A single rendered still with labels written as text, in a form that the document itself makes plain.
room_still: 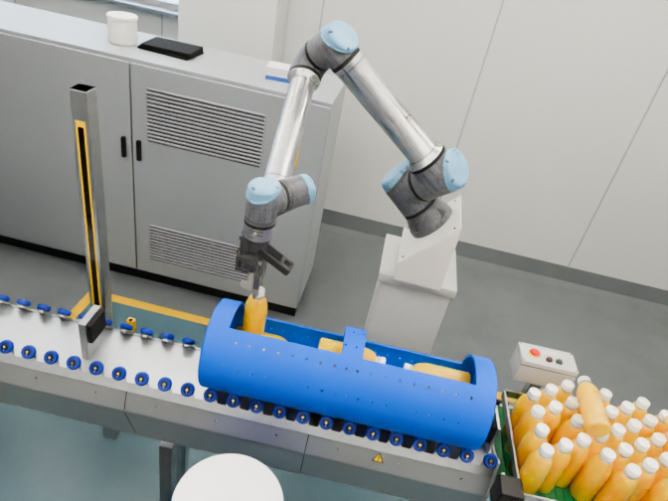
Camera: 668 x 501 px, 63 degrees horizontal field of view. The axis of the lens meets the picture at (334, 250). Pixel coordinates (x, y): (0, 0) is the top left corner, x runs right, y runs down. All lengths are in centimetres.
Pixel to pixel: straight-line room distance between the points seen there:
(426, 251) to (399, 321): 39
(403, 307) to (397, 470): 72
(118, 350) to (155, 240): 162
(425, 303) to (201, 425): 101
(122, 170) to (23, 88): 66
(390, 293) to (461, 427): 77
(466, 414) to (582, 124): 293
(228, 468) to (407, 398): 53
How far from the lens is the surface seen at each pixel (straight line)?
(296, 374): 162
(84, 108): 191
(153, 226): 348
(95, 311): 193
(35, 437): 302
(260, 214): 148
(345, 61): 187
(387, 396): 163
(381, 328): 238
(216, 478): 155
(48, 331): 212
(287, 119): 180
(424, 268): 214
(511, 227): 452
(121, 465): 285
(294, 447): 185
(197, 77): 300
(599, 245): 472
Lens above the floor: 234
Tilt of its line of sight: 33 degrees down
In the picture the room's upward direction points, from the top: 12 degrees clockwise
